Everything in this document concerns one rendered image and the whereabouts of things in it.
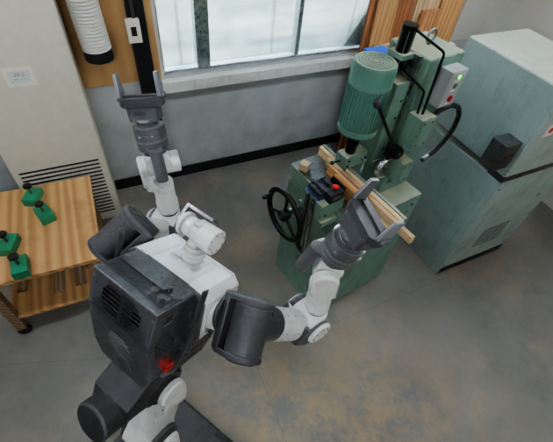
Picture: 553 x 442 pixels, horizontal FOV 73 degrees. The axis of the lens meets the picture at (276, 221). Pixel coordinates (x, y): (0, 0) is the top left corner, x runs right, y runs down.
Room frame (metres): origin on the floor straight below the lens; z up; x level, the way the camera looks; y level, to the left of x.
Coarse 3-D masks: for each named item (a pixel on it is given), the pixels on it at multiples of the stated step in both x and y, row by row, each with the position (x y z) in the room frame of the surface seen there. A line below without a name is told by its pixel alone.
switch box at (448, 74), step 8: (456, 64) 1.56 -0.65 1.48; (440, 72) 1.52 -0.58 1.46; (448, 72) 1.50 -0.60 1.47; (456, 72) 1.49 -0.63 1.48; (464, 72) 1.52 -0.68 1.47; (440, 80) 1.51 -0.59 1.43; (448, 80) 1.48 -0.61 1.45; (440, 88) 1.50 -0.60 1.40; (448, 88) 1.48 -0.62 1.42; (456, 88) 1.52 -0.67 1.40; (432, 96) 1.51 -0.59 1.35; (440, 96) 1.49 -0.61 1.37; (448, 96) 1.50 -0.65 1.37; (432, 104) 1.50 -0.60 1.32; (440, 104) 1.48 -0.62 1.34; (448, 104) 1.52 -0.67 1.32
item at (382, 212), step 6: (336, 168) 1.47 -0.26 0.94; (360, 186) 1.36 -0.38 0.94; (372, 198) 1.28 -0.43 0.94; (372, 204) 1.26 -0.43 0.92; (378, 204) 1.25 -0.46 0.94; (378, 210) 1.22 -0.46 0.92; (384, 210) 1.21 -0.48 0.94; (384, 216) 1.19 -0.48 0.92; (390, 216) 1.18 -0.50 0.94; (390, 222) 1.17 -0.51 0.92; (402, 228) 1.12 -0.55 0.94; (402, 234) 1.10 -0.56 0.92; (408, 234) 1.09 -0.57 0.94; (408, 240) 1.07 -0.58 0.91
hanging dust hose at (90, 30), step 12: (72, 0) 1.92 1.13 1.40; (84, 0) 1.93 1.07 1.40; (96, 0) 1.99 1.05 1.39; (72, 12) 1.94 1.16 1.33; (84, 12) 1.92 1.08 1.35; (96, 12) 1.97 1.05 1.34; (84, 24) 1.92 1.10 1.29; (96, 24) 1.95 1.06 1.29; (84, 36) 1.92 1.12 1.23; (96, 36) 1.94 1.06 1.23; (108, 36) 2.02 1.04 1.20; (84, 48) 1.93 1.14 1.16; (96, 48) 1.93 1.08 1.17; (108, 48) 1.98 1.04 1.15; (96, 60) 1.92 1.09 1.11; (108, 60) 1.96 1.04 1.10
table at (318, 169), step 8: (312, 160) 1.55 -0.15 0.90; (320, 160) 1.56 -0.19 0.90; (296, 168) 1.47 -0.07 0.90; (312, 168) 1.49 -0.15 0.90; (320, 168) 1.50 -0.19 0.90; (296, 176) 1.46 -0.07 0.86; (304, 176) 1.42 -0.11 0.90; (312, 176) 1.43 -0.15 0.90; (320, 176) 1.44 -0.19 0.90; (328, 176) 1.44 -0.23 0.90; (304, 184) 1.41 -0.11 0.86; (344, 200) 1.29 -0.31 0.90; (344, 208) 1.24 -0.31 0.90; (312, 216) 1.19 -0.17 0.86; (336, 216) 1.21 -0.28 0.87; (320, 224) 1.15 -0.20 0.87; (328, 224) 1.18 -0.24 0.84
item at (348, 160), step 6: (342, 150) 1.45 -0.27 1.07; (360, 150) 1.46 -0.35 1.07; (366, 150) 1.47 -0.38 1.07; (336, 156) 1.43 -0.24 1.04; (342, 156) 1.40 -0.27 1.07; (348, 156) 1.40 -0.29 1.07; (354, 156) 1.41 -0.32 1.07; (360, 156) 1.44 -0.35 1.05; (342, 162) 1.40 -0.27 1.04; (348, 162) 1.40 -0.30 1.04; (354, 162) 1.42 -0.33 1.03; (360, 162) 1.45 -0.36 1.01; (342, 168) 1.39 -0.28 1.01
